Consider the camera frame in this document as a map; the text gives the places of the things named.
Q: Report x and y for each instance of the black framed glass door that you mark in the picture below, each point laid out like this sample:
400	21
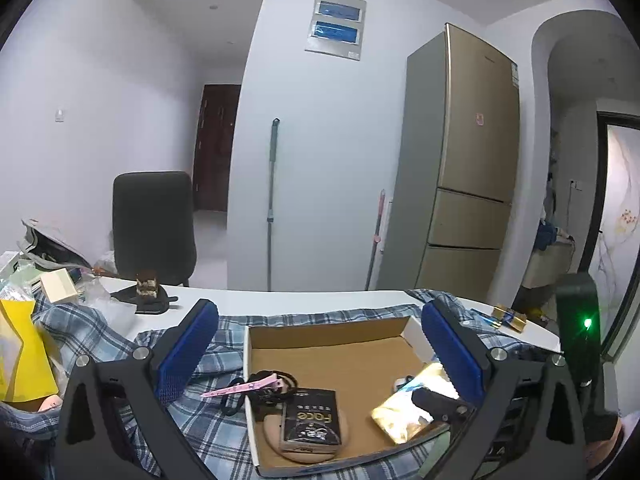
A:
622	200

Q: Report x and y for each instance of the blue plaid shirt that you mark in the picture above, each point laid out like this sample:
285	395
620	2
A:
227	350

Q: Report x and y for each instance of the white soft item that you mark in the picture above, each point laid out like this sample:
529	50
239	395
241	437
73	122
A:
401	384

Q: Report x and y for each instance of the dark grey chair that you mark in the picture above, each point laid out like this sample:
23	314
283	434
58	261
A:
150	225

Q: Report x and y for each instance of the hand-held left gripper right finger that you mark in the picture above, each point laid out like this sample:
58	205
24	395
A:
452	355

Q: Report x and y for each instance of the white wall socket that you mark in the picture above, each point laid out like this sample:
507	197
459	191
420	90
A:
576	184

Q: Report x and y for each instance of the clear plastic packet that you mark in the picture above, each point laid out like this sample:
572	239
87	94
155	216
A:
15	285

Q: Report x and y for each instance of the beige cabinet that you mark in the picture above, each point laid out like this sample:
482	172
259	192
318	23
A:
545	270

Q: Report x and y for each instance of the white plastic bag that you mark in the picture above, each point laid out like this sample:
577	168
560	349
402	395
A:
95	292

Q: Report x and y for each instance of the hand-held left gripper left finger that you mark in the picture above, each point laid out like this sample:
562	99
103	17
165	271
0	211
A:
185	355

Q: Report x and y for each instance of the white small box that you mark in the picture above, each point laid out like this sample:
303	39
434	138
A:
60	285

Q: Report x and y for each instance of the white light switch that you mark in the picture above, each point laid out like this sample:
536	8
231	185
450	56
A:
60	115

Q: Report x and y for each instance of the gold and blue cigarette pack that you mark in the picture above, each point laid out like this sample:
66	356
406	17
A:
400	412

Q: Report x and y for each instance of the person's right hand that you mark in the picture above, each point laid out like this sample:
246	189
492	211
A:
607	447

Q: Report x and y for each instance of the gold refrigerator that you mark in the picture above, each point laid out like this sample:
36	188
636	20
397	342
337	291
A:
470	160

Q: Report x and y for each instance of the grey electrical panel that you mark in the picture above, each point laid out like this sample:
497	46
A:
332	51

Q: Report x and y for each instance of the black small box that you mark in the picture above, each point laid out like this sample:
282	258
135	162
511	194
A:
312	417

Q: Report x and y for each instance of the cake slice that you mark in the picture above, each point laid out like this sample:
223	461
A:
146	284

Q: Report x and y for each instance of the grey bag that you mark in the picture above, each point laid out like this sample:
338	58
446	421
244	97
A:
47	242

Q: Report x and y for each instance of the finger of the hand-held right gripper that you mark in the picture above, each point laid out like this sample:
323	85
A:
442	407

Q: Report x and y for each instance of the pink hair clip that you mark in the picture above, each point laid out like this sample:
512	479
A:
245	387

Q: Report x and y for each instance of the flat printed packet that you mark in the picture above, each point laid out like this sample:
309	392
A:
482	316

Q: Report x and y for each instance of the shallow cardboard box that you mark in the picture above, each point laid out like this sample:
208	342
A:
340	360

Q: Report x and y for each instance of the dark wooden door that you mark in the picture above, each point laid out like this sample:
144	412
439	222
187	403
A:
215	150

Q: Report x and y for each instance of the blue cloth pile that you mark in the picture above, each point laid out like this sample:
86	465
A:
546	234

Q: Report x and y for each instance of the yellow bag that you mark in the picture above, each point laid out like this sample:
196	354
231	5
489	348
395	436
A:
20	360

